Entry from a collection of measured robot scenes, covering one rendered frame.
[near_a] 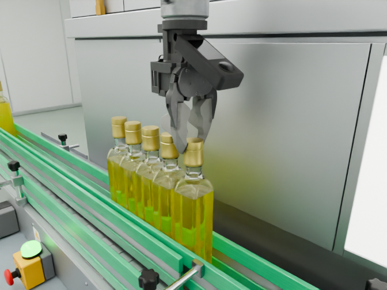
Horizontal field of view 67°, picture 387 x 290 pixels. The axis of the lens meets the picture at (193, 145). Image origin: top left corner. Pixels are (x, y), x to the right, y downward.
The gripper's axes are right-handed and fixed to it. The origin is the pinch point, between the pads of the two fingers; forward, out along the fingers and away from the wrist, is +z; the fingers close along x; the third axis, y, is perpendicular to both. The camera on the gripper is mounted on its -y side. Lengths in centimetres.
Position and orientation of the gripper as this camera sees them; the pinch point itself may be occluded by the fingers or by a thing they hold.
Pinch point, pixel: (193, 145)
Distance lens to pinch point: 51.1
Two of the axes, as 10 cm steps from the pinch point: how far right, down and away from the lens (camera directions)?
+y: -6.5, -2.5, 7.2
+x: -7.6, 2.1, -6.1
